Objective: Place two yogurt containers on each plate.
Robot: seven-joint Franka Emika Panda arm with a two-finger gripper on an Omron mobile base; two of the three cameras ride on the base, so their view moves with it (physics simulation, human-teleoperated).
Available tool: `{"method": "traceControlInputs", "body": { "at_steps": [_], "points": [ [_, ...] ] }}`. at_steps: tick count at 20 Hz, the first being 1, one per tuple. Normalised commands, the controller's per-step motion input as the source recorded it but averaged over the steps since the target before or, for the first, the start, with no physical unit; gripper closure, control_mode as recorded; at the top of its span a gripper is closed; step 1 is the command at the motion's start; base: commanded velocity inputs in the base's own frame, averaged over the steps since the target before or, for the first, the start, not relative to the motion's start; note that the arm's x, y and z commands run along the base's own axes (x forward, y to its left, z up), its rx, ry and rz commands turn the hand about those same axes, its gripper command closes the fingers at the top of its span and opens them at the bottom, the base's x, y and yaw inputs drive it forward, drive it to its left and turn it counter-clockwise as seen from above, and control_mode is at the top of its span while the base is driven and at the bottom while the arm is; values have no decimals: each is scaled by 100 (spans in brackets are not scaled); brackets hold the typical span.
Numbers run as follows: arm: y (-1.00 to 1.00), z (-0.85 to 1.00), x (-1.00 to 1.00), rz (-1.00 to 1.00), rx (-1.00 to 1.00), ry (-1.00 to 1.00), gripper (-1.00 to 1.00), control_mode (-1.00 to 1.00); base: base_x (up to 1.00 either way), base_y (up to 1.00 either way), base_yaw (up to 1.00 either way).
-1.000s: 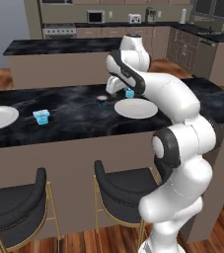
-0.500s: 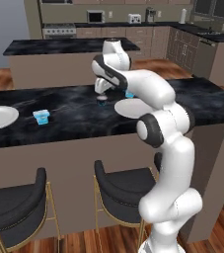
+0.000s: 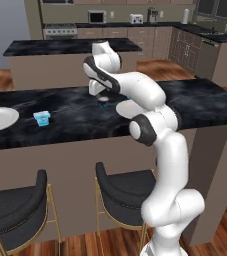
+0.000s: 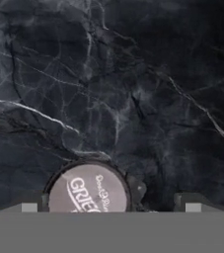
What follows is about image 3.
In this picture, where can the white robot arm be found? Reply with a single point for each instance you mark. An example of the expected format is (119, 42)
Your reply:
(166, 156)

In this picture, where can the dark coffee machine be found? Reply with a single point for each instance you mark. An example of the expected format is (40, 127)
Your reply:
(152, 15)

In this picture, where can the silver microwave oven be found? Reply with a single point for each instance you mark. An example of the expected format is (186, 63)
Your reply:
(96, 16)

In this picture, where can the white paper towel roll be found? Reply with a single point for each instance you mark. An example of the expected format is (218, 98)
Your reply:
(185, 16)

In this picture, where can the dark window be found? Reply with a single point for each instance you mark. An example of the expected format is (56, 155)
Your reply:
(218, 8)

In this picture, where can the sink with tap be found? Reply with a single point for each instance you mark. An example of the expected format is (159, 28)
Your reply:
(215, 32)

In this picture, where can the beige island with black top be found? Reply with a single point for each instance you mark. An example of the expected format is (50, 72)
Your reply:
(51, 63)

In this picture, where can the beige upper cupboard run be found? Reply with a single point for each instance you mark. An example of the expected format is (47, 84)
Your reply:
(118, 1)

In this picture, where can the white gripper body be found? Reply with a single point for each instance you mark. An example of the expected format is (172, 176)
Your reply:
(95, 87)

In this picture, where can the black stool with gold legs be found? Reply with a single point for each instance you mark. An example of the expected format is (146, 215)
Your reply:
(125, 200)
(13, 208)

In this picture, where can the silver stove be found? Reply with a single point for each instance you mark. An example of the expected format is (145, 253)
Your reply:
(60, 31)

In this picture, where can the white toaster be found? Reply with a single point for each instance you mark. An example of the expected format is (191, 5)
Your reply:
(136, 18)

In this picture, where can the beige side cupboard run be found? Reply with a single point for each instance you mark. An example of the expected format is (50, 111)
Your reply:
(185, 50)

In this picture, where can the grey dishwasher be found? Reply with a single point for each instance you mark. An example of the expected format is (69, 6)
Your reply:
(207, 60)

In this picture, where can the beige lower cupboard run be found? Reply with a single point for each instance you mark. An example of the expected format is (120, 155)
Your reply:
(145, 40)

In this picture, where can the blue yogurt container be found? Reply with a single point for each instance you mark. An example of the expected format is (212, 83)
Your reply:
(42, 118)
(103, 100)
(127, 97)

